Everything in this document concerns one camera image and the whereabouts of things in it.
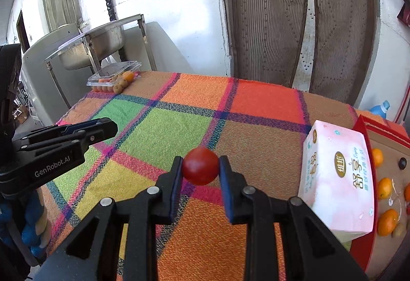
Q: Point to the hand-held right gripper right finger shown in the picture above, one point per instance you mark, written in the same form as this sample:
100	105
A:
225	193

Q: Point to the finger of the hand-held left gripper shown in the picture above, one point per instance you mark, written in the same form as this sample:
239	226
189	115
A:
97	135
54	132

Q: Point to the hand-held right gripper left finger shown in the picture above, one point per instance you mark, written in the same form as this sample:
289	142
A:
175	186

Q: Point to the red cardboard box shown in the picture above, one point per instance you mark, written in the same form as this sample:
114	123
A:
363	249

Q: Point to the small orange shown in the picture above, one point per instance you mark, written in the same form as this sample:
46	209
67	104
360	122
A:
384	188
407	192
377	157

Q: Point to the large orange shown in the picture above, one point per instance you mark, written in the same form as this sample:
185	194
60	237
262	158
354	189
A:
387	221

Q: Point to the large brown kiwi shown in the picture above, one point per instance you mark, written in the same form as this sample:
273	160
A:
398	229

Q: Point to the dark plum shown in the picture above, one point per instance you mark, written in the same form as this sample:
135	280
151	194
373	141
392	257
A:
402	163

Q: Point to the pile of small brown fruits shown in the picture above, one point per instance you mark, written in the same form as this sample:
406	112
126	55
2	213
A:
110	84

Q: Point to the person's left hand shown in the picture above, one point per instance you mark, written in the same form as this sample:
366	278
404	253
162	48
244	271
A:
32	229

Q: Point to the grey appliance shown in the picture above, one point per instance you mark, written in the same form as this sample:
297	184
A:
41	76

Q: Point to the clear plastic clamshell container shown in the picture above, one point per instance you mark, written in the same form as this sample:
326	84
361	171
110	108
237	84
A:
112	71

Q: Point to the orange in clamshell container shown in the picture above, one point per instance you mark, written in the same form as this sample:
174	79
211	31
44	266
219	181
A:
128	76

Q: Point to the colourful checked blanket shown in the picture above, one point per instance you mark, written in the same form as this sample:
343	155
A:
179	108

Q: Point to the steel sink on stand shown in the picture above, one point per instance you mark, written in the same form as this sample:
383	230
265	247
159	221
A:
96	44

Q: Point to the brown door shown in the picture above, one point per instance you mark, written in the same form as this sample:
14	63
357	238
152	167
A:
23	31

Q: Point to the white tissue pack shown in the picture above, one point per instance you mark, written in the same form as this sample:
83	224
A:
336	178

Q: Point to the blue bottle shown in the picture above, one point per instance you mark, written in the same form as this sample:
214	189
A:
381	108

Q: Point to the brown quilted door curtain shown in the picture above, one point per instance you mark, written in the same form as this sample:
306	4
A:
272	18

